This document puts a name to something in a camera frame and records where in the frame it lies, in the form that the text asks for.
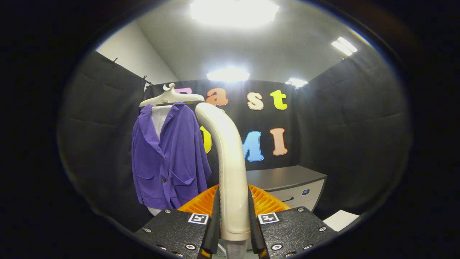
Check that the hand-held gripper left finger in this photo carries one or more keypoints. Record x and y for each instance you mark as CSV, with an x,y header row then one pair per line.
x,y
172,230

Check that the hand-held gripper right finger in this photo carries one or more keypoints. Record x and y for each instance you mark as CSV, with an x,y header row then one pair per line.
x,y
294,226

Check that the purple jacket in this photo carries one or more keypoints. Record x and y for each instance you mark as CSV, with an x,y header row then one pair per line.
x,y
172,162

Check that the white garment steamer head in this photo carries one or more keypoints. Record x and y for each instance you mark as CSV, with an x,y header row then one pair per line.
x,y
231,172

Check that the cream clothes hanger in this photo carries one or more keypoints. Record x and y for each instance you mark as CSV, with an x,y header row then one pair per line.
x,y
172,98

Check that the grey drawer cabinet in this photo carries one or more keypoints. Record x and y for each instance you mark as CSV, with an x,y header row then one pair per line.
x,y
284,176

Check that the white cloth panel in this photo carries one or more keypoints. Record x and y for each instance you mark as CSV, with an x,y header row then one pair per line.
x,y
159,120

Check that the large ceiling light panel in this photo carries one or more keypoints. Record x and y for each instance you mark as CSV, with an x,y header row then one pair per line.
x,y
233,10

